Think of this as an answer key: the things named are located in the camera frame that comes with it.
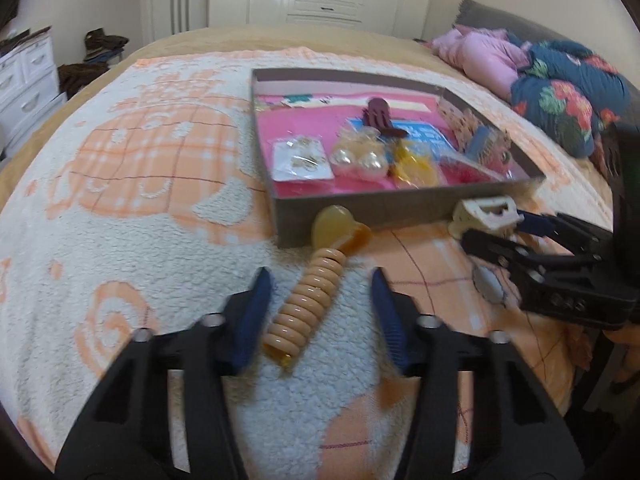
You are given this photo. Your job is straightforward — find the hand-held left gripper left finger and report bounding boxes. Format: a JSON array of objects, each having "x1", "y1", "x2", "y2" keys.
[{"x1": 54, "y1": 266, "x2": 275, "y2": 480}]

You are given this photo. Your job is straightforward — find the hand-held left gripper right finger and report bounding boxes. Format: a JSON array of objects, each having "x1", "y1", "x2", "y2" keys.
[{"x1": 370, "y1": 266, "x2": 586, "y2": 480}]

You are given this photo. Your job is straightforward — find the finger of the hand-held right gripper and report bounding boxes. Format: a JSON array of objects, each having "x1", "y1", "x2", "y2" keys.
[
  {"x1": 459, "y1": 229, "x2": 556, "y2": 286},
  {"x1": 517, "y1": 211, "x2": 615, "y2": 256}
]

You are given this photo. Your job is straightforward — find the white claw hair clip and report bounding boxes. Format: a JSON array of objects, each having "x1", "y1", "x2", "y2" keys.
[{"x1": 448, "y1": 197, "x2": 523, "y2": 241}]

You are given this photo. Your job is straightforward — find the peach spiral hair tie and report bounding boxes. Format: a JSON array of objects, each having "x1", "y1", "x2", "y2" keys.
[{"x1": 262, "y1": 247, "x2": 346, "y2": 371}]

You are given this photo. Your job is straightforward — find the grey cardboard box pink inside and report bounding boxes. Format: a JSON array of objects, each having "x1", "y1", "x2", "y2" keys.
[{"x1": 250, "y1": 67, "x2": 547, "y2": 250}]

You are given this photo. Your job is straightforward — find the yellow bracelets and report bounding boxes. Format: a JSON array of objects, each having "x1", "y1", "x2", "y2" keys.
[{"x1": 387, "y1": 140, "x2": 443, "y2": 190}]

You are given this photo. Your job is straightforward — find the dotted tulle bow hair clip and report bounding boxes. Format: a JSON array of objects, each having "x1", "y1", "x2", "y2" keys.
[{"x1": 437, "y1": 97, "x2": 483, "y2": 153}]

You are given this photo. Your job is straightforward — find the white earring card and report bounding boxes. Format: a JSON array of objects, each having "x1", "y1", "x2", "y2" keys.
[{"x1": 271, "y1": 136, "x2": 335, "y2": 182}]

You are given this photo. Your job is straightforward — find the dark red hair clip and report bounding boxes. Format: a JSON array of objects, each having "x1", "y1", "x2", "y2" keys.
[{"x1": 361, "y1": 97, "x2": 408, "y2": 140}]

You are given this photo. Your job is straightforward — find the pink strawberry hair clip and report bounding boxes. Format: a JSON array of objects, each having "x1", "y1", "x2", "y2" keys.
[{"x1": 440, "y1": 152, "x2": 507, "y2": 182}]

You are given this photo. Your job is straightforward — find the blue hair accessory packet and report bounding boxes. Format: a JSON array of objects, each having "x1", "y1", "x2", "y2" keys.
[{"x1": 467, "y1": 125, "x2": 502, "y2": 158}]

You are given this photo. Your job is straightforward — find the amber hair clip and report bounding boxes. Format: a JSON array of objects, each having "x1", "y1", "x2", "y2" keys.
[{"x1": 311, "y1": 205, "x2": 373, "y2": 256}]

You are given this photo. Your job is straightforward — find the blue floral quilt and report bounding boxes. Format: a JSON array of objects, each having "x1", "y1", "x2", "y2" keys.
[{"x1": 510, "y1": 40, "x2": 632, "y2": 159}]

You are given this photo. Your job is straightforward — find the clear bag of pearl clips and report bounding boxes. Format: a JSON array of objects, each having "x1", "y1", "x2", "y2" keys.
[{"x1": 330, "y1": 127, "x2": 390, "y2": 179}]

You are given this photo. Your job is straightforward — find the peach and white patterned blanket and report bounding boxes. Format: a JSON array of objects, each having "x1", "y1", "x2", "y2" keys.
[{"x1": 0, "y1": 46, "x2": 616, "y2": 480}]

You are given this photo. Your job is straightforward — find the pink pillow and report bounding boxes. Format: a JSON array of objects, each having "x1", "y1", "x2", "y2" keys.
[{"x1": 431, "y1": 28, "x2": 536, "y2": 101}]

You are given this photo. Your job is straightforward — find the grey headboard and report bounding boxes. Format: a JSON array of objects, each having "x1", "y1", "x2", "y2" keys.
[{"x1": 452, "y1": 0, "x2": 640, "y2": 126}]

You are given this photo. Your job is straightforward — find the bed with tan sheet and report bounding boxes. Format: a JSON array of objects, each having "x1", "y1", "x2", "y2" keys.
[{"x1": 0, "y1": 22, "x2": 640, "y2": 411}]

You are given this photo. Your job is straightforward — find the pile of dark clothes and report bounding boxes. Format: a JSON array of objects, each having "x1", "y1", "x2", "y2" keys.
[
  {"x1": 82, "y1": 28, "x2": 130, "y2": 63},
  {"x1": 57, "y1": 62, "x2": 111, "y2": 98}
]

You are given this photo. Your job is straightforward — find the white chest of drawers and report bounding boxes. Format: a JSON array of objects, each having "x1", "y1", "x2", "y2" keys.
[{"x1": 0, "y1": 26, "x2": 68, "y2": 161}]

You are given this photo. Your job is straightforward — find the white door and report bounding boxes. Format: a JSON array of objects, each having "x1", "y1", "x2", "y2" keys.
[{"x1": 140, "y1": 0, "x2": 211, "y2": 48}]

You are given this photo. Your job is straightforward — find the clutter on chest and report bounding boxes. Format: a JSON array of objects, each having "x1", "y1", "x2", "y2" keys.
[{"x1": 0, "y1": 27, "x2": 51, "y2": 56}]

